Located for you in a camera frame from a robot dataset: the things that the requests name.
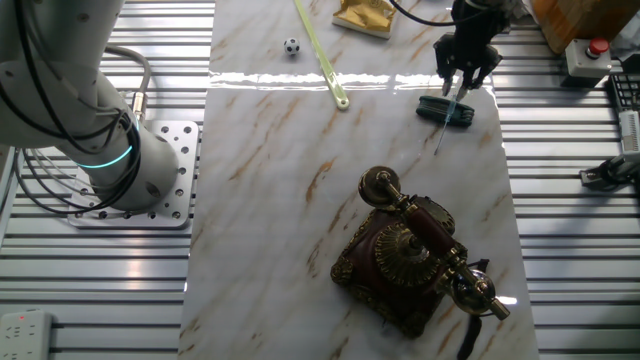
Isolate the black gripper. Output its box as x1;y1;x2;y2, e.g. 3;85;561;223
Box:
433;0;509;102

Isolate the small blue-handled screwdriver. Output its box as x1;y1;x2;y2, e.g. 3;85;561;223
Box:
433;93;459;156

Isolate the green hex key set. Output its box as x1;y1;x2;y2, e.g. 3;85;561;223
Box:
415;94;475;129

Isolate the gold tissue pack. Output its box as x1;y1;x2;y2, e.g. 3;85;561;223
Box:
332;0;399;40

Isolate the red emergency stop button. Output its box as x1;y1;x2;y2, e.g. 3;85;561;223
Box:
565;37;612;79

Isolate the brown cardboard box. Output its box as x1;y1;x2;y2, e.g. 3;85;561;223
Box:
530;0;640;55

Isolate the yellow-green fly swatter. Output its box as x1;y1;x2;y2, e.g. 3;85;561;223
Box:
293;0;351;112

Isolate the black keyboard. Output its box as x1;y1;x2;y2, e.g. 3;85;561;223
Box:
608;73;640;112

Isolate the white crumpled sheet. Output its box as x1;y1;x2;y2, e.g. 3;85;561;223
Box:
610;22;640;61

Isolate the white power strip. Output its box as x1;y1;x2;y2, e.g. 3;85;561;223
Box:
0;309;54;360

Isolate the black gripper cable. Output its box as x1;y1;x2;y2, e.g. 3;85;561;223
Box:
388;0;501;28

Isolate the metal camera mount clamp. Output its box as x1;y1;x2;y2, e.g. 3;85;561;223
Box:
579;153;640;192

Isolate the dark phone cord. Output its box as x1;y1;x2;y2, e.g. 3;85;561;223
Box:
455;258;491;360

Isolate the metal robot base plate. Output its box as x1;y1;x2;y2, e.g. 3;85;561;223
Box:
67;119;200;230

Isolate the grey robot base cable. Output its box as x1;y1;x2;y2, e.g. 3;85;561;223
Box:
103;44;153;124

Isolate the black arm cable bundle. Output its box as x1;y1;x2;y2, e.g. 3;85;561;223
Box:
0;0;143;217

